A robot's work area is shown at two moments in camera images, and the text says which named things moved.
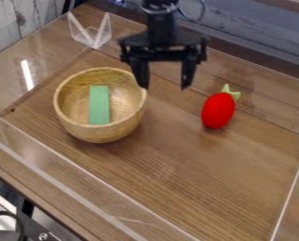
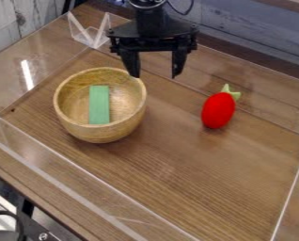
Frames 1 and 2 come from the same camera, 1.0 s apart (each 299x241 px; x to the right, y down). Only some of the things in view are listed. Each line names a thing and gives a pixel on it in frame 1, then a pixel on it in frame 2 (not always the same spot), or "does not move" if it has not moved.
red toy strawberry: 219,108 does not move
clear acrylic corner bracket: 91,36 does not move
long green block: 99,106 does not move
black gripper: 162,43 -> 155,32
